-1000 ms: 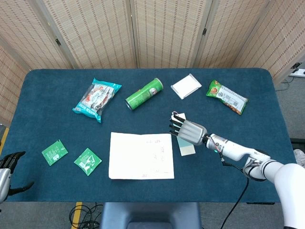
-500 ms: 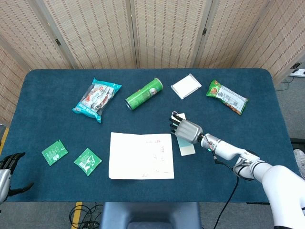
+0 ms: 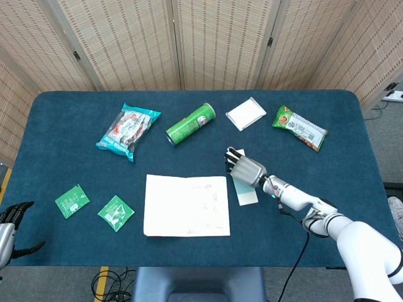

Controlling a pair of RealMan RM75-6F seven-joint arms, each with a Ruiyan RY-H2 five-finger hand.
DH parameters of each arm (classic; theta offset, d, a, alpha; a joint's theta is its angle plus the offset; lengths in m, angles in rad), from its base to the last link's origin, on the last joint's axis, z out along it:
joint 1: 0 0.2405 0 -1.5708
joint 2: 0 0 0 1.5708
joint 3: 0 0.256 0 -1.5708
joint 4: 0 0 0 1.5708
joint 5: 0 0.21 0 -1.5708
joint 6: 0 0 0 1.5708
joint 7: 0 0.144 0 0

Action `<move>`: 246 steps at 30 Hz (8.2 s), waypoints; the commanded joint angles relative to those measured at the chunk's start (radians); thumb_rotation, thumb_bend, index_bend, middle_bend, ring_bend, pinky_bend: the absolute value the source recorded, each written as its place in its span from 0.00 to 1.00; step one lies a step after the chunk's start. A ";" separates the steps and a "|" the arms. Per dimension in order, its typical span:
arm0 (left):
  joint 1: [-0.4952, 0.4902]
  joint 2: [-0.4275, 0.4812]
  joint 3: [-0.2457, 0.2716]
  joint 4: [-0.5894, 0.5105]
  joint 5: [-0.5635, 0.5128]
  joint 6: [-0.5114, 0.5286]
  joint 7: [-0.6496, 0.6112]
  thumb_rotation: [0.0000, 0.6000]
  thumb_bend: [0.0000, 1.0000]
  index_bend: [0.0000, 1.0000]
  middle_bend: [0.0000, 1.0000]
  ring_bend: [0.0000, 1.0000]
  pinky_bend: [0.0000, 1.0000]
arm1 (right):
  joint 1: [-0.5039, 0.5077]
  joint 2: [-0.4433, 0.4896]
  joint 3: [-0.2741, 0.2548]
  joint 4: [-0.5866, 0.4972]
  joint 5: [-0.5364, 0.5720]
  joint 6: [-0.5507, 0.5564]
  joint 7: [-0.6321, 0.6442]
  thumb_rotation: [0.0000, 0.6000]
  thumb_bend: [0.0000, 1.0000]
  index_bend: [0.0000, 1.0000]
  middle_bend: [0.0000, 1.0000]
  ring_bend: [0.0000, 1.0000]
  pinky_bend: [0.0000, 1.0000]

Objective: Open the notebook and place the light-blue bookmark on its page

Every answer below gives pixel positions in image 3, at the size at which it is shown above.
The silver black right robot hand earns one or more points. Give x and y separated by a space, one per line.
248 171

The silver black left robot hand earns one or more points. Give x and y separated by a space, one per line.
6 239

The teal white tasselled bookmark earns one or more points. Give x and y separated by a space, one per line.
247 195

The yellow and white notebook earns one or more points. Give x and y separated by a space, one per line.
176 207

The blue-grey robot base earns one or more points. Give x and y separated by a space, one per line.
198 283

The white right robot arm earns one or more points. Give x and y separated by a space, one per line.
362 245

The white plastic tray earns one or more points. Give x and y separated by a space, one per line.
245 114

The green printed snack bag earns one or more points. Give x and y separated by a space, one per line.
299 127

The green chips can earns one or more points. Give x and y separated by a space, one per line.
189 126

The green square sachet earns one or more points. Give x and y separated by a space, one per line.
72 201
116 213

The blue felt table cover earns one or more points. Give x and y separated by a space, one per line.
63 151

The teal snack bag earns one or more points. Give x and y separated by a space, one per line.
126 132

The black screen hinge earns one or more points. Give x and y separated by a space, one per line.
270 41
392 86
76 55

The grey sneaker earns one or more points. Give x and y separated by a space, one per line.
396 210

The white power strip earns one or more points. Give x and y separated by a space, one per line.
393 95

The woven folding screen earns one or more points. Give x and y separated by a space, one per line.
126 41

